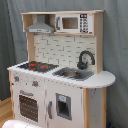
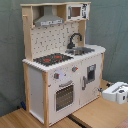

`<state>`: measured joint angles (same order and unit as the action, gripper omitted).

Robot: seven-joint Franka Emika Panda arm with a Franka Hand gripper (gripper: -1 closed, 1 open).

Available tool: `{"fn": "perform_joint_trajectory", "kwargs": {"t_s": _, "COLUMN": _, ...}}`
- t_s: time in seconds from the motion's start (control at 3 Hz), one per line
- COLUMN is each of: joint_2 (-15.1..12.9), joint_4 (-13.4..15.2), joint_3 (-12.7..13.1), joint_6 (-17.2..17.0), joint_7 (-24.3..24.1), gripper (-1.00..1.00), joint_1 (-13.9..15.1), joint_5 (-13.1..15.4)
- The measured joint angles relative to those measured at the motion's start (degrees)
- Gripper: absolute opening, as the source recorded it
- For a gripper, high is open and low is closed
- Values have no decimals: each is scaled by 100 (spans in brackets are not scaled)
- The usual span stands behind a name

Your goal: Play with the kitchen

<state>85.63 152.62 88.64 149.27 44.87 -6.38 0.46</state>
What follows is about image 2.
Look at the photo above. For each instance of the white oven door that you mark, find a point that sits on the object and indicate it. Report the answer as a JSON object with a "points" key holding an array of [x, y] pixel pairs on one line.
{"points": [[63, 97]]}

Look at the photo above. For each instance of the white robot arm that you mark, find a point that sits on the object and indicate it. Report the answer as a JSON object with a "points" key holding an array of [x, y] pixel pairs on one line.
{"points": [[118, 92]]}

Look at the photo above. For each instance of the wooden toy kitchen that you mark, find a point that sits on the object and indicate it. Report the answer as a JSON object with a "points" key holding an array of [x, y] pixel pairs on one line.
{"points": [[45, 40]]}

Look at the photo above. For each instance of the right red oven knob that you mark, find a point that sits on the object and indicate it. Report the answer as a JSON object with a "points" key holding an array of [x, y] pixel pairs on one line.
{"points": [[74, 69]]}

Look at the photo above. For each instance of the red oven knob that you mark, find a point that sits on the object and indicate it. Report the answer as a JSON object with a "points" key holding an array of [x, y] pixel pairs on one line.
{"points": [[56, 76], [74, 69]]}

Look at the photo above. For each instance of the black toy stovetop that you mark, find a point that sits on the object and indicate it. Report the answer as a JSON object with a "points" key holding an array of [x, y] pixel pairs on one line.
{"points": [[52, 59]]}

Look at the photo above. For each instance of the left red oven knob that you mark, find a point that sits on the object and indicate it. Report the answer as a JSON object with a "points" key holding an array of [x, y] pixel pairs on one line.
{"points": [[56, 76]]}

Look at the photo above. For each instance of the silver toy sink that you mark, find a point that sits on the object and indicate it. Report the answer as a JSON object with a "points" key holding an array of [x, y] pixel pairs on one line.
{"points": [[79, 51]]}

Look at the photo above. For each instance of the grey range hood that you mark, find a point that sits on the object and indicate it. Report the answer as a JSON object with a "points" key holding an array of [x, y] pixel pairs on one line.
{"points": [[48, 18]]}

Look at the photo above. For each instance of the toy microwave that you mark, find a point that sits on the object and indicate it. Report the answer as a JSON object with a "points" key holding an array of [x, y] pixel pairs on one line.
{"points": [[77, 11]]}

